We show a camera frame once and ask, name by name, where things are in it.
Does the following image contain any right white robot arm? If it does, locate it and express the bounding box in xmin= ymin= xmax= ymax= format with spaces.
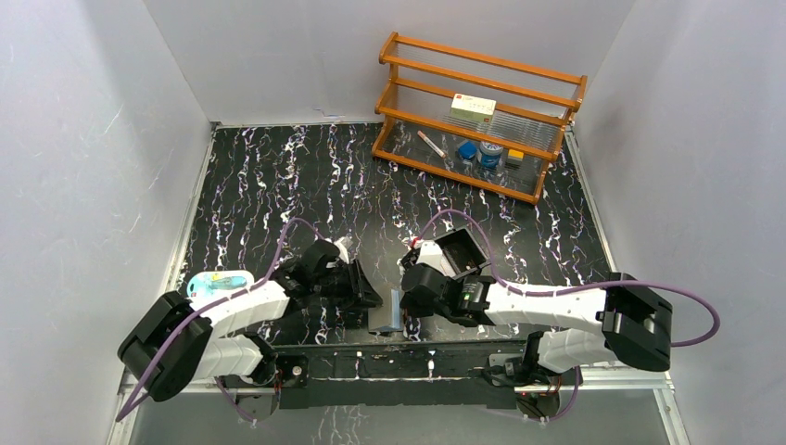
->
xmin=400 ymin=264 xmax=673 ymax=384

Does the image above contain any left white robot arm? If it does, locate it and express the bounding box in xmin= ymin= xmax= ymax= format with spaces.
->
xmin=117 ymin=239 xmax=383 ymax=401

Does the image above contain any black plastic card box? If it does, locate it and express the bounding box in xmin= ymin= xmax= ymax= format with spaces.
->
xmin=433 ymin=227 xmax=490 ymax=280

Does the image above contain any white blue blister pack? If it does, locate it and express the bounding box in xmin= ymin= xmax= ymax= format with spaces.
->
xmin=186 ymin=270 xmax=255 ymax=300

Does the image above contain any blue small cube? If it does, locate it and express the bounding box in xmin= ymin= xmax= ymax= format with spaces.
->
xmin=457 ymin=140 xmax=477 ymax=162

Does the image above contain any red white pen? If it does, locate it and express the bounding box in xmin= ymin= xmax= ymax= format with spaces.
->
xmin=417 ymin=131 xmax=447 ymax=159

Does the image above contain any blue white round can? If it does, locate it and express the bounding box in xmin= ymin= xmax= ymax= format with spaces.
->
xmin=476 ymin=141 xmax=504 ymax=169

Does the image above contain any yellow black small block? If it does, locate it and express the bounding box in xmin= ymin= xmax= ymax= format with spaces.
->
xmin=504 ymin=149 xmax=525 ymax=169

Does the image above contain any orange wooden shelf rack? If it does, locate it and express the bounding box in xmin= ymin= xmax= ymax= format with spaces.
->
xmin=372 ymin=32 xmax=589 ymax=204

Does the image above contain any white green carton box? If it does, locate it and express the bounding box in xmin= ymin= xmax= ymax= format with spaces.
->
xmin=450 ymin=94 xmax=497 ymax=123

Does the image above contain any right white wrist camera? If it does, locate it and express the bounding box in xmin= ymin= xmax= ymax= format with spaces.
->
xmin=399 ymin=238 xmax=443 ymax=272

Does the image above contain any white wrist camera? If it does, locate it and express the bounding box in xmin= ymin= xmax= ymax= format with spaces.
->
xmin=332 ymin=236 xmax=353 ymax=264
xmin=399 ymin=238 xmax=443 ymax=272

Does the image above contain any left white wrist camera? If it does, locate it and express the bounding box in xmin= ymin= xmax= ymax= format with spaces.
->
xmin=332 ymin=236 xmax=353 ymax=264

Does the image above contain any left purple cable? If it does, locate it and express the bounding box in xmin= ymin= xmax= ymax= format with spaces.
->
xmin=115 ymin=217 xmax=326 ymax=425

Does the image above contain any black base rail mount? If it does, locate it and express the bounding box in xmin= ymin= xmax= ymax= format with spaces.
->
xmin=218 ymin=338 xmax=585 ymax=419

